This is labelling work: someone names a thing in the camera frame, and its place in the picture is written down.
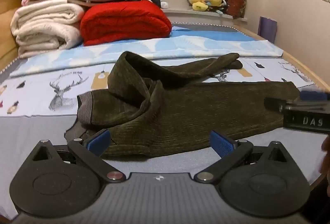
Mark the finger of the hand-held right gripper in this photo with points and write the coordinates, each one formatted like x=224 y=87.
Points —
x=314 y=96
x=274 y=104

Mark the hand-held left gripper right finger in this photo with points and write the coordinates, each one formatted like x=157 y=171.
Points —
x=222 y=142

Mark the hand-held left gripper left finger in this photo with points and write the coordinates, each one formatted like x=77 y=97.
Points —
x=99 y=141

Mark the person's right hand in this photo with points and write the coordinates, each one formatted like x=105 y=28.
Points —
x=327 y=151

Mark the deer print bed sheet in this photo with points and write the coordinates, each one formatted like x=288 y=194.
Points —
x=38 y=110

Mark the purple board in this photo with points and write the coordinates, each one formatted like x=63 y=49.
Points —
x=267 y=29

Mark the light blue patterned sheet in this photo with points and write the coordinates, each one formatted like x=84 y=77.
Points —
x=196 y=43

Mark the dark red cushion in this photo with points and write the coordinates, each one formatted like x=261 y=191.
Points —
x=236 y=2

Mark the red folded blanket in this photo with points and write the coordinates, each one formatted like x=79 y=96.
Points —
x=123 y=21

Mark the cream folded blanket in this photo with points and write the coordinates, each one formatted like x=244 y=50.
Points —
x=43 y=26

